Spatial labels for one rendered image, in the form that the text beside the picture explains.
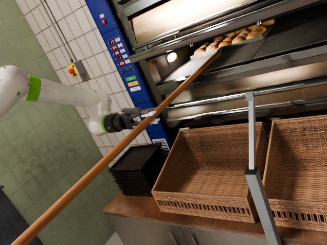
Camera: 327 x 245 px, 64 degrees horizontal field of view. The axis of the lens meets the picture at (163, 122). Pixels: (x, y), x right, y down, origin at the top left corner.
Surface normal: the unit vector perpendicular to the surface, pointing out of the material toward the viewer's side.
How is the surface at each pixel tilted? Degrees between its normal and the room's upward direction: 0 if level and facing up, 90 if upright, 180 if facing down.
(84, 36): 90
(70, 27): 90
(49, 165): 90
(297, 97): 70
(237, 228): 0
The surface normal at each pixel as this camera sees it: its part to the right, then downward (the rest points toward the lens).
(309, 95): -0.58, 0.18
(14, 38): 0.79, -0.11
